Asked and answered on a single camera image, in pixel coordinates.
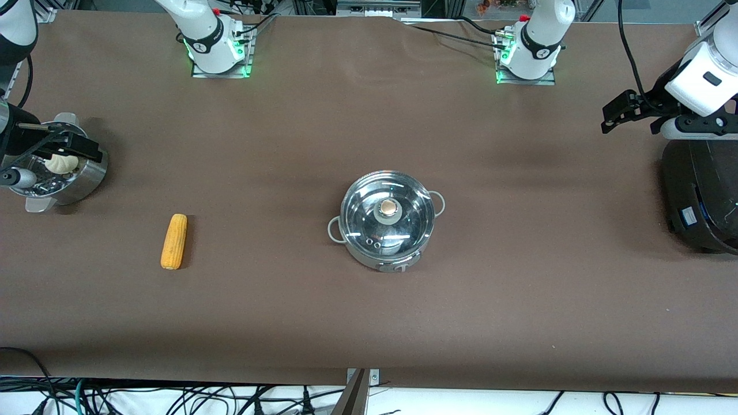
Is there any short black base cable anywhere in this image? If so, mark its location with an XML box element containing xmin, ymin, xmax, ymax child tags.
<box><xmin>455</xmin><ymin>16</ymin><xmax>501</xmax><ymax>37</ymax></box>

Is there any grey metal box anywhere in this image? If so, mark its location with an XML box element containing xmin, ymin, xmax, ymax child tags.
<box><xmin>336</xmin><ymin>0</ymin><xmax>423</xmax><ymax>18</ymax></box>

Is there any black right base cable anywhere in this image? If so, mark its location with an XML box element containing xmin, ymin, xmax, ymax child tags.
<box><xmin>234</xmin><ymin>13</ymin><xmax>280</xmax><ymax>39</ymax></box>

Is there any dark grey stand pole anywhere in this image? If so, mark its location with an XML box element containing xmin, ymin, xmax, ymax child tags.
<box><xmin>330</xmin><ymin>369</ymin><xmax>370</xmax><ymax>415</ymax></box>

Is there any black looped floor cable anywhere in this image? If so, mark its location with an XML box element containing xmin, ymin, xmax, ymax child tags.
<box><xmin>0</xmin><ymin>346</ymin><xmax>55</xmax><ymax>415</ymax></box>

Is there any white steamed bun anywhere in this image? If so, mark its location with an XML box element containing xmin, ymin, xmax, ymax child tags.
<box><xmin>45</xmin><ymin>151</ymin><xmax>79</xmax><ymax>173</ymax></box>

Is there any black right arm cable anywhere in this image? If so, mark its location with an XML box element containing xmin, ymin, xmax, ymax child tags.
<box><xmin>16</xmin><ymin>53</ymin><xmax>34</xmax><ymax>109</ymax></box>

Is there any brown table cover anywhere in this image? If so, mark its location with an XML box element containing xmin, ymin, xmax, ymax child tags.
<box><xmin>0</xmin><ymin>10</ymin><xmax>738</xmax><ymax>394</ymax></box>

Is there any long black base cable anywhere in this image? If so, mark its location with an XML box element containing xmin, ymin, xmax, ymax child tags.
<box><xmin>404</xmin><ymin>24</ymin><xmax>505</xmax><ymax>50</ymax></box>

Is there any small metal edge bracket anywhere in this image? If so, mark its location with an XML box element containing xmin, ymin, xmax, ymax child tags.
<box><xmin>346</xmin><ymin>368</ymin><xmax>380</xmax><ymax>388</ymax></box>

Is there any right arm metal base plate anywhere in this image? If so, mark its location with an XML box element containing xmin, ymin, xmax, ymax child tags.
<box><xmin>191</xmin><ymin>23</ymin><xmax>253</xmax><ymax>78</ymax></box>

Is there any black rice cooker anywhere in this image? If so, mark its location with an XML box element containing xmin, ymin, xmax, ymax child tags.
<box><xmin>661</xmin><ymin>138</ymin><xmax>738</xmax><ymax>255</ymax></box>

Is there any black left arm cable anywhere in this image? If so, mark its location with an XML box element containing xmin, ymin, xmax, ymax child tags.
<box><xmin>618</xmin><ymin>0</ymin><xmax>669</xmax><ymax>111</ymax></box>

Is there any steel steamer pot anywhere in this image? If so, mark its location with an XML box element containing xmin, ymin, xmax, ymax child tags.
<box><xmin>10</xmin><ymin>112</ymin><xmax>109</xmax><ymax>213</ymax></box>

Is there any yellow corn cob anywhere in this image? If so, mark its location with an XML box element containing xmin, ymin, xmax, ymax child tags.
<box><xmin>160</xmin><ymin>214</ymin><xmax>188</xmax><ymax>270</ymax></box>

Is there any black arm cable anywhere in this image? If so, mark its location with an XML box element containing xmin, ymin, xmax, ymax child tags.
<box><xmin>618</xmin><ymin>0</ymin><xmax>669</xmax><ymax>111</ymax></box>
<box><xmin>16</xmin><ymin>53</ymin><xmax>34</xmax><ymax>109</ymax></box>

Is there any glass pot lid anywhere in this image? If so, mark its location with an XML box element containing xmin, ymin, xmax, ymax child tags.
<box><xmin>340</xmin><ymin>171</ymin><xmax>435</xmax><ymax>257</ymax></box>

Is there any steel pot with handles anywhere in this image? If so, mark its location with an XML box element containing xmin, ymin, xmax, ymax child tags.
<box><xmin>327</xmin><ymin>171</ymin><xmax>446</xmax><ymax>273</ymax></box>

